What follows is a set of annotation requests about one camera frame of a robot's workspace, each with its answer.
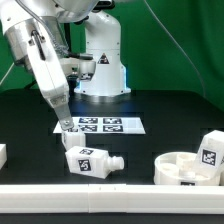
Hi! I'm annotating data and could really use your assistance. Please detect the white round stool seat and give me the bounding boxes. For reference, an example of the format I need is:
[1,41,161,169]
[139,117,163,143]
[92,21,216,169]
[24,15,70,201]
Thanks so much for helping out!
[154,152,224,186]

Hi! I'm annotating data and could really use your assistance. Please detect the white left side block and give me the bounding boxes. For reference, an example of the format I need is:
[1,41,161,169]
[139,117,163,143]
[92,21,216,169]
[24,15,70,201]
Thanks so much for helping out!
[0,144,7,170]

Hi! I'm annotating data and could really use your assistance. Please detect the white cable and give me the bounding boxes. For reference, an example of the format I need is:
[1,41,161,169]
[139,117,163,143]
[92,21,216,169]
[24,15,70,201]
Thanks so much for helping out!
[0,61,16,86]

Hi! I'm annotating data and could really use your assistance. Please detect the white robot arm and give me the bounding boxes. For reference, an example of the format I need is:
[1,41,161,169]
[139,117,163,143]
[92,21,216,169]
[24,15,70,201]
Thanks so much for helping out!
[0,0,130,130]

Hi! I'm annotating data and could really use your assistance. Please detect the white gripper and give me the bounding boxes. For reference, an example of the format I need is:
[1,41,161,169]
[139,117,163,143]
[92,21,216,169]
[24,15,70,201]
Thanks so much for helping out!
[26,29,75,132]

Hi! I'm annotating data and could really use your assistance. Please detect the white marker sheet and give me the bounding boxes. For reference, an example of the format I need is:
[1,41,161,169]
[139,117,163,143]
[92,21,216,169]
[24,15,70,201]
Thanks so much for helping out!
[52,116,147,135]

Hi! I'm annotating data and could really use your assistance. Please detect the white front rail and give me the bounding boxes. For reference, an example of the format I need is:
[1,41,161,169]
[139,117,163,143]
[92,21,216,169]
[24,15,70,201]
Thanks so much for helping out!
[0,184,224,214]

